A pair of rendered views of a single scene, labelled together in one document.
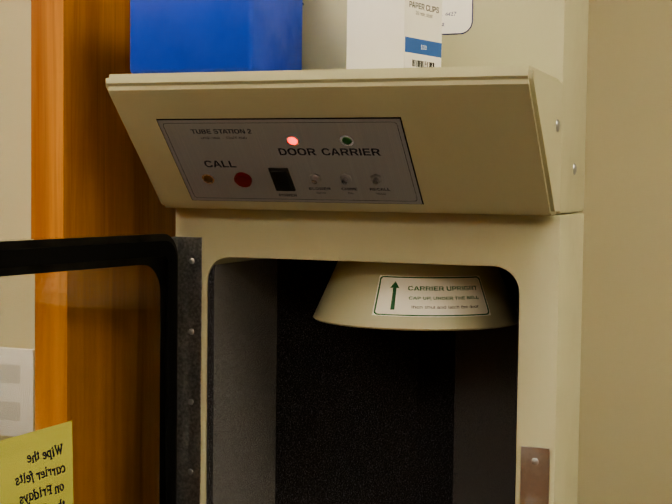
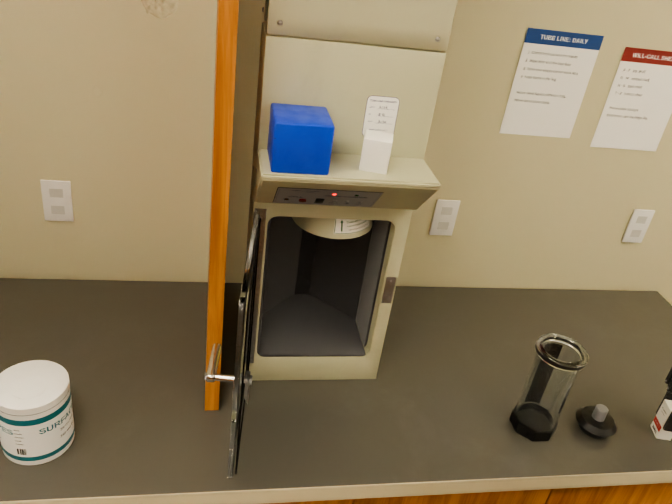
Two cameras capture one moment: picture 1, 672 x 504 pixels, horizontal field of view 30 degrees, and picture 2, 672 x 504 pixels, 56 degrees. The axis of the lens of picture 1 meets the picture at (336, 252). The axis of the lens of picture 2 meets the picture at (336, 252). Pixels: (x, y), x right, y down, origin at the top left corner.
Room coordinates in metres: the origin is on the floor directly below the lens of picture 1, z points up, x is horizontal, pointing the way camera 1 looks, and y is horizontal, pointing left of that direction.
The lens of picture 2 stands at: (0.06, 0.59, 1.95)
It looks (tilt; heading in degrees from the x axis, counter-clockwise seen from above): 30 degrees down; 326
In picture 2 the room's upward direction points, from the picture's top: 9 degrees clockwise
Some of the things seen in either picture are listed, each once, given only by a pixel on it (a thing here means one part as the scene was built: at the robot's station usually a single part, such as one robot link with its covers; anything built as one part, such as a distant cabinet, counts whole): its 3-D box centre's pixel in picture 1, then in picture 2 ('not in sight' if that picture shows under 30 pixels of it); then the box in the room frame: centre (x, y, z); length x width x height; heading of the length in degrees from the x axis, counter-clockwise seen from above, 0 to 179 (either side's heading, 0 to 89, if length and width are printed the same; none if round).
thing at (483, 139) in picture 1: (332, 144); (344, 190); (0.93, 0.00, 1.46); 0.32 x 0.12 x 0.10; 70
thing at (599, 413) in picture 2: not in sight; (597, 418); (0.60, -0.56, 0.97); 0.09 x 0.09 x 0.07
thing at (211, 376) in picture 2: not in sight; (223, 364); (0.84, 0.26, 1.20); 0.10 x 0.05 x 0.03; 152
